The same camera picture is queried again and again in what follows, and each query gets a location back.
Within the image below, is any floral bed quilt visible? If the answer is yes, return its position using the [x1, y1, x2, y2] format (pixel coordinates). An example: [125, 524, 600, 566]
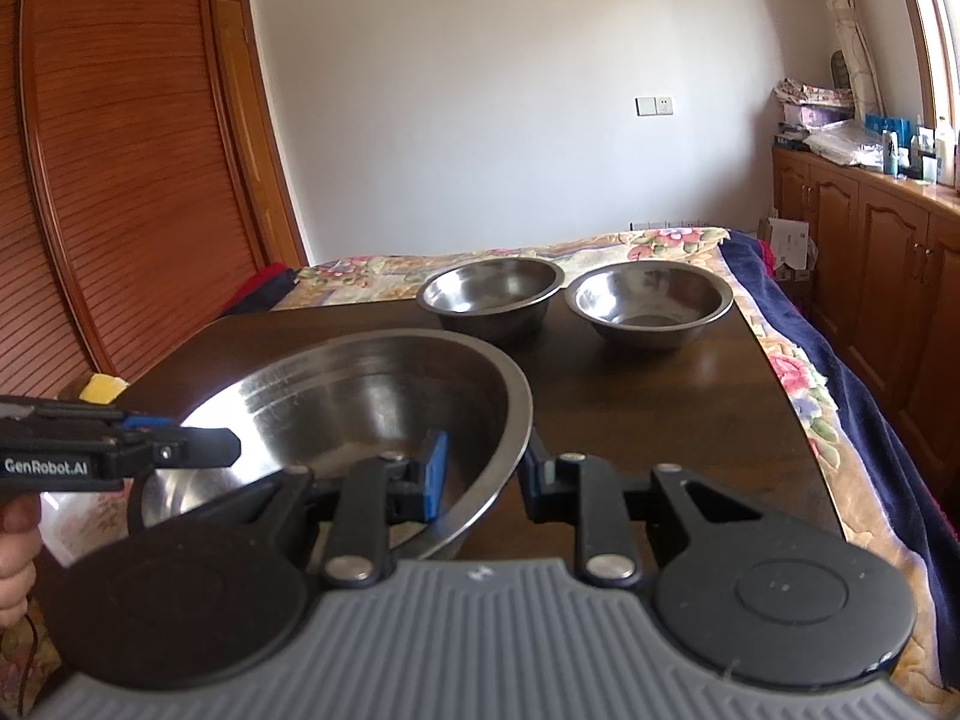
[0, 224, 960, 714]

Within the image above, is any medium stainless steel bowl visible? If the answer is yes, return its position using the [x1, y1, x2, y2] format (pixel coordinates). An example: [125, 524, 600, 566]
[416, 257, 565, 343]

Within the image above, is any wooden cabinet row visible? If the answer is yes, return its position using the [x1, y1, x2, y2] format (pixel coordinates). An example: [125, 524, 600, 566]
[773, 148, 958, 500]

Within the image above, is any patterned beige curtain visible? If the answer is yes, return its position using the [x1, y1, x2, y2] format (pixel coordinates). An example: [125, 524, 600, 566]
[825, 0, 885, 119]

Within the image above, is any dark red clothes pile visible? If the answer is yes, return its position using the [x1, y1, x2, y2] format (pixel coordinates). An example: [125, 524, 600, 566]
[221, 263, 298, 317]

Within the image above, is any stack of folded papers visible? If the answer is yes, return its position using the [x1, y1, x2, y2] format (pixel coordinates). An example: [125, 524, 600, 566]
[773, 78, 856, 149]

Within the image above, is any small stainless steel bowl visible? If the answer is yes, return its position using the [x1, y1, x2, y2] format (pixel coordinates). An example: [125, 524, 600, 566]
[565, 260, 734, 349]

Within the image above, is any large stainless steel bowl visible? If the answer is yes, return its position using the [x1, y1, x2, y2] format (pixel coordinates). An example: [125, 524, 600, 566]
[127, 328, 534, 559]

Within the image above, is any clear plastic bag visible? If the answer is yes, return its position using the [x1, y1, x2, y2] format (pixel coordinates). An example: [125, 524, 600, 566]
[804, 119, 884, 172]

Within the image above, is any yellow cloth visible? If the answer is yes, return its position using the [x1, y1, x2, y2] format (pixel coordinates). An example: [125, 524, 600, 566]
[57, 372, 128, 405]

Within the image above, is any wall socket strip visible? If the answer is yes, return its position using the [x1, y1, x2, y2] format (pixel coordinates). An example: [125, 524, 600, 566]
[628, 220, 701, 232]

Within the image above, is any wooden framed window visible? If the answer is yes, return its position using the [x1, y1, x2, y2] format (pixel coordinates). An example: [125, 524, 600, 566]
[905, 0, 958, 128]

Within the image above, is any wooden louvered wardrobe door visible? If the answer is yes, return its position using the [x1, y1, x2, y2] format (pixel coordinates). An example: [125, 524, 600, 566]
[2, 0, 306, 397]

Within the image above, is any white cardboard box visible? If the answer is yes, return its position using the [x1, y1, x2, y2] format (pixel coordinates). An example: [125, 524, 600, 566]
[758, 216, 817, 283]

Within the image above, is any person's left hand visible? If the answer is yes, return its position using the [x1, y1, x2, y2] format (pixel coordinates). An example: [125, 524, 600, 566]
[0, 493, 43, 629]

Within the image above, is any white wall switch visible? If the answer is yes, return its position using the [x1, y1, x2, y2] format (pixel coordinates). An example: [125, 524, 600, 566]
[635, 96, 674, 117]

